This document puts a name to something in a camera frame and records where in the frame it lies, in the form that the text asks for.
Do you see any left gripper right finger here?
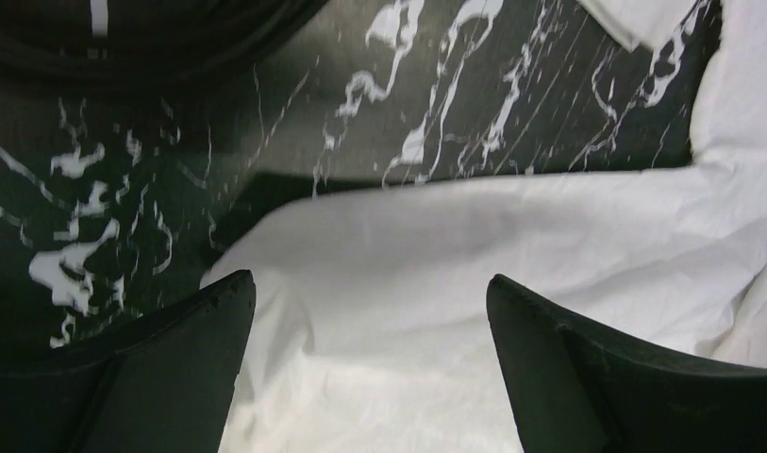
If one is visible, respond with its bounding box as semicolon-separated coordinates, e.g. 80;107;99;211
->
486;275;767;453

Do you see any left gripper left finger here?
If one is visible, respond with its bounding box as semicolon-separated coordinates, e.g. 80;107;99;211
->
0;270;256;452

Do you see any white cloth sheet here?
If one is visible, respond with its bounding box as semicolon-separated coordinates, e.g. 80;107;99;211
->
204;1;767;452

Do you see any black coiled cable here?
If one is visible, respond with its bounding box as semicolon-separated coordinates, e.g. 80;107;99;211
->
0;0;328;95

